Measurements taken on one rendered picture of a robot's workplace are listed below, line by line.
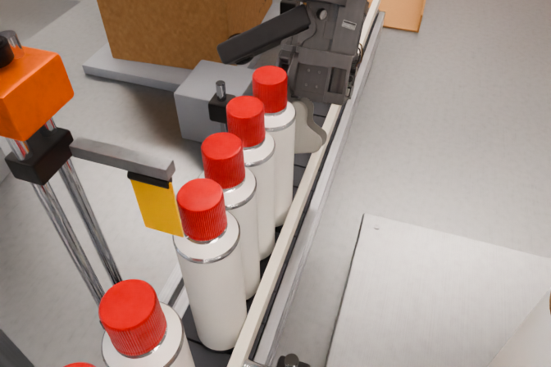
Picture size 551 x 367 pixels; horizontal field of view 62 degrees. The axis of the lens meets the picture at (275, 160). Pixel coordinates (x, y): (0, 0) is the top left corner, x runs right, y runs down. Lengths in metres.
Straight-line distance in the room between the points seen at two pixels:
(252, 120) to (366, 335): 0.25
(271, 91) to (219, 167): 0.11
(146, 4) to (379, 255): 0.56
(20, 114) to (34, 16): 0.96
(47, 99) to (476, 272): 0.46
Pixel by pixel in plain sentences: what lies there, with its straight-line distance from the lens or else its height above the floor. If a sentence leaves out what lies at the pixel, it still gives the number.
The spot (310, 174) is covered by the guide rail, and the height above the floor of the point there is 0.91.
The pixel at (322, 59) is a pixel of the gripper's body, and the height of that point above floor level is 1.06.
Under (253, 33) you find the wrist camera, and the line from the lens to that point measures 0.54.
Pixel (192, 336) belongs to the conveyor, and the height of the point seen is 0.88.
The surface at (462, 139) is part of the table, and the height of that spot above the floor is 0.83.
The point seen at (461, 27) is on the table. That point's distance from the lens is 1.13.
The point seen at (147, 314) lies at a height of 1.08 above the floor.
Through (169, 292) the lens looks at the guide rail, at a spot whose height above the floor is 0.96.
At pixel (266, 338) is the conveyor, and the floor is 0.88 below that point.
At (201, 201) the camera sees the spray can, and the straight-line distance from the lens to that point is 0.32.
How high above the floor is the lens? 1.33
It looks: 44 degrees down
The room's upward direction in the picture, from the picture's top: straight up
